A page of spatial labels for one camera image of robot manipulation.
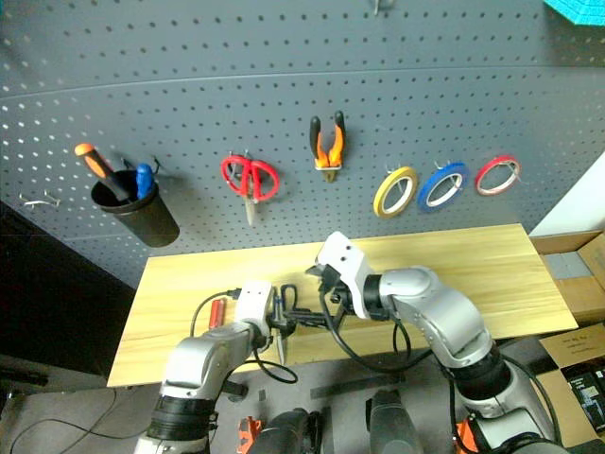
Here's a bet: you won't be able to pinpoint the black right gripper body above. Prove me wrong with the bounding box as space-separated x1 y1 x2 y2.
320 265 356 314

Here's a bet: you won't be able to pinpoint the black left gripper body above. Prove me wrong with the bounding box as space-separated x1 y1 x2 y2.
269 303 292 340

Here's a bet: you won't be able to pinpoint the yellow tape roll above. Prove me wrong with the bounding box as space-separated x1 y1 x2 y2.
372 166 419 219

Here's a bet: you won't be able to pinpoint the blue tape roll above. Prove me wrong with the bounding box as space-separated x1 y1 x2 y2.
416 161 470 213

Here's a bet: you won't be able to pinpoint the red tape roll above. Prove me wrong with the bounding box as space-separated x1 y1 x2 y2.
474 153 522 197

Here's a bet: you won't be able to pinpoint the grey perforated pegboard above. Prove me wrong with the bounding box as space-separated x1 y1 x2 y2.
0 0 605 290

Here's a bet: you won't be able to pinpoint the red tool on table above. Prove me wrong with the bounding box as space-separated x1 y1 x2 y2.
209 298 229 329

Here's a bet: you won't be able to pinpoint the black flat bar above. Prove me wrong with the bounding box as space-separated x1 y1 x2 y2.
309 373 407 401

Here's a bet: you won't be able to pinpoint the dark rounded robot part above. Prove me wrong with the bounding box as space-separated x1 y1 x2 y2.
253 408 323 454
365 387 424 454

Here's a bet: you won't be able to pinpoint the orange robot hip part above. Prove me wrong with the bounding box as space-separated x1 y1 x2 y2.
455 417 479 454
236 416 264 454

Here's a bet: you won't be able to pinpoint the orange black pliers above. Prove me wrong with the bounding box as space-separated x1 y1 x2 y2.
309 110 346 183

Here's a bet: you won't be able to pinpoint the black plastic cup holder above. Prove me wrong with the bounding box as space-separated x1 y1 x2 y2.
90 169 182 249

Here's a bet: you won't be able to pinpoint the cardboard box with print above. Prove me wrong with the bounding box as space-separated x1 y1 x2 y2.
538 323 605 448

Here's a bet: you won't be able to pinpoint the open cardboard box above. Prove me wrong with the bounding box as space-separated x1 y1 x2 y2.
529 230 605 327

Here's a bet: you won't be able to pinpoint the black printed box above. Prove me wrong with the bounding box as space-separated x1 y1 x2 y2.
561 363 605 434

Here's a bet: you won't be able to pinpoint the silver double peg hook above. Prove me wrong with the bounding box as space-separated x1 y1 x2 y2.
18 189 62 208

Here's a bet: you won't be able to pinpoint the teal ribbed object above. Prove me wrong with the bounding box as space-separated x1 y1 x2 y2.
542 0 605 27

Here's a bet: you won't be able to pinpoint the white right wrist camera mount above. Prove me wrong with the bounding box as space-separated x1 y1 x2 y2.
315 231 380 320

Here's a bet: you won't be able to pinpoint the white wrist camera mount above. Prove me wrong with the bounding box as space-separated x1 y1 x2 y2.
233 279 276 333
315 231 380 320

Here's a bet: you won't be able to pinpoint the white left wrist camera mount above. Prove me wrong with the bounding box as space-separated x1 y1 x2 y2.
233 279 276 333

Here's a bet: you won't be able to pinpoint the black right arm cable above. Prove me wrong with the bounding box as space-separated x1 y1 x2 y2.
318 288 434 375

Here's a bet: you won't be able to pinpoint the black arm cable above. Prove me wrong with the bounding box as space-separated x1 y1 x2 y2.
318 288 434 375
190 287 299 385

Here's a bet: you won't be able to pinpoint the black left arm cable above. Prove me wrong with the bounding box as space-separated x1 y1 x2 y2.
190 287 299 385

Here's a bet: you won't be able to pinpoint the red handled scissors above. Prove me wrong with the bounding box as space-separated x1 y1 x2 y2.
219 154 281 227

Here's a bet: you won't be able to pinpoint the blue handled screwdriver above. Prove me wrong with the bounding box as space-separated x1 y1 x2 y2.
135 163 155 201

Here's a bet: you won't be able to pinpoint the thin black floor cable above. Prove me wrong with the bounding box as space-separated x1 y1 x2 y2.
0 387 153 454

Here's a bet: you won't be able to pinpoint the orange black handled screwdriver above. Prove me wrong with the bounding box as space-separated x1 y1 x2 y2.
74 142 132 203

